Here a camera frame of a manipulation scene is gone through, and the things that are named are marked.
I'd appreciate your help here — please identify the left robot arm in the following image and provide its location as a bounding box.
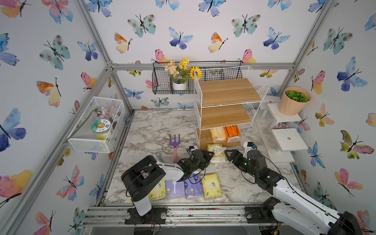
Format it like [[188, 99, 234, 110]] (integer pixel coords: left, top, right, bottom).
[[121, 146, 214, 216]]

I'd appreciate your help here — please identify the purple tissue pack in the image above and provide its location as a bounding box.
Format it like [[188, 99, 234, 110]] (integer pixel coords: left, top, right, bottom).
[[184, 174, 204, 199], [166, 180, 185, 198]]

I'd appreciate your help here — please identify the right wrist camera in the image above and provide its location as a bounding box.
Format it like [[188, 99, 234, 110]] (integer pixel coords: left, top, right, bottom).
[[243, 142, 258, 158]]

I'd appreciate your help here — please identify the pink pot with green plant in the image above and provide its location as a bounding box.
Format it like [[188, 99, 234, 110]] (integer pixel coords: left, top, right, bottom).
[[278, 87, 311, 116]]

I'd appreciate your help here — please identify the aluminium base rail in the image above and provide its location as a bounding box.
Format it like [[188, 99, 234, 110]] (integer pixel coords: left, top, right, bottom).
[[82, 205, 330, 227]]

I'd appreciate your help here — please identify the white wire shelf rack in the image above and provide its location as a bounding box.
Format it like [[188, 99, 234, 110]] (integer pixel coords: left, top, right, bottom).
[[193, 66, 268, 150]]

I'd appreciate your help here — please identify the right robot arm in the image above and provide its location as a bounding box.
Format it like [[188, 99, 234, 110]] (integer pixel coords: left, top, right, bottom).
[[225, 149, 363, 235]]

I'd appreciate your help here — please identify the white wire wall basket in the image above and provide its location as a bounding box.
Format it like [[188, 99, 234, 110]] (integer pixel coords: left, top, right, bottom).
[[67, 97, 125, 153]]

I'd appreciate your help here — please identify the teal cleaning brush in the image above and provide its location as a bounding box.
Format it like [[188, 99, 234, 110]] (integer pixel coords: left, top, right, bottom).
[[156, 152, 165, 163]]

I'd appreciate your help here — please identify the green tissue pack shelf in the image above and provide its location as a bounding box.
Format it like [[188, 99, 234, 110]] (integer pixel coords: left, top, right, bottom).
[[202, 173, 222, 199]]

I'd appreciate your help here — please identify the black wire wall basket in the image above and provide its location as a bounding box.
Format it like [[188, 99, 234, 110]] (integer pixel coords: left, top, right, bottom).
[[151, 62, 204, 96]]

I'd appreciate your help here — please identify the artificial pink flower stem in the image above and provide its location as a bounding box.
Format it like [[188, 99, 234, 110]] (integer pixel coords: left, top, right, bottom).
[[64, 104, 121, 143]]

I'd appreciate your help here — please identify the pale yellow tissue pack bottom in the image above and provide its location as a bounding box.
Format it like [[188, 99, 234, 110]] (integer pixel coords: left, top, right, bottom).
[[207, 144, 227, 163]]

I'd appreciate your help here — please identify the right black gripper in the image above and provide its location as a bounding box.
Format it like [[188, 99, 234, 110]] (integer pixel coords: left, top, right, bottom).
[[225, 148, 258, 181]]

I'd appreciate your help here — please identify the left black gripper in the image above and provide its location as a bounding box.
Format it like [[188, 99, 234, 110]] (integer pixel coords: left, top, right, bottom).
[[189, 151, 214, 175]]

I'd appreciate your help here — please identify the purple garden fork toy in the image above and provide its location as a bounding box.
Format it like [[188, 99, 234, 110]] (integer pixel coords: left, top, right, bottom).
[[169, 134, 181, 163]]

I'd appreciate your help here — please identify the white lower step shelf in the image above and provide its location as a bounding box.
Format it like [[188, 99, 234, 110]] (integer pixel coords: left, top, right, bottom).
[[271, 128, 308, 152]]

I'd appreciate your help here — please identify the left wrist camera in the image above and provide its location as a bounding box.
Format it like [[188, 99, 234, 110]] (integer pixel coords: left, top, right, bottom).
[[187, 146, 197, 155]]

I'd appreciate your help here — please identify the flower pot with yellow flowers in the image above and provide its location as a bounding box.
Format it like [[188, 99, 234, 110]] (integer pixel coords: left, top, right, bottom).
[[164, 57, 202, 91]]

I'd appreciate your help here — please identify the green tissue pack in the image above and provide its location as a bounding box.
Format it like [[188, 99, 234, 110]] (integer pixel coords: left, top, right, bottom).
[[148, 180, 167, 201]]

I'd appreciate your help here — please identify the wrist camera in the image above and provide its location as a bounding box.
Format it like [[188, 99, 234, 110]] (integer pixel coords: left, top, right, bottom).
[[243, 142, 258, 158], [187, 146, 197, 155]]

